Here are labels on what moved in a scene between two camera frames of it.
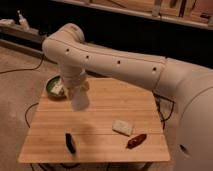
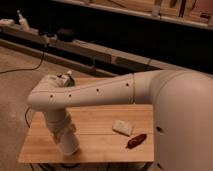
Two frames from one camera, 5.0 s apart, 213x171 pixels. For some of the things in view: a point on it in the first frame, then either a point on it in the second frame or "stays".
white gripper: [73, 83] -> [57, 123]
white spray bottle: [23, 21] stays
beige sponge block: [123, 127] stays
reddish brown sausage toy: [132, 143] stays
